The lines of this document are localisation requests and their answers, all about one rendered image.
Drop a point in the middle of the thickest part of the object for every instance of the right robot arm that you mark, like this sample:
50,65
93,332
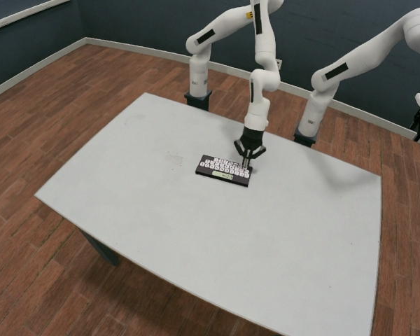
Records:
265,52

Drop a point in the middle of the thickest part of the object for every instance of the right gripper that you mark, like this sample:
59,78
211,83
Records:
250,144

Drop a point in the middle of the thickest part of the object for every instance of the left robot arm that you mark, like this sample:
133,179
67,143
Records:
360,60

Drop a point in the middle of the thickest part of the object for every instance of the black keyboard case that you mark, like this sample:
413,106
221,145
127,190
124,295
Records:
224,170

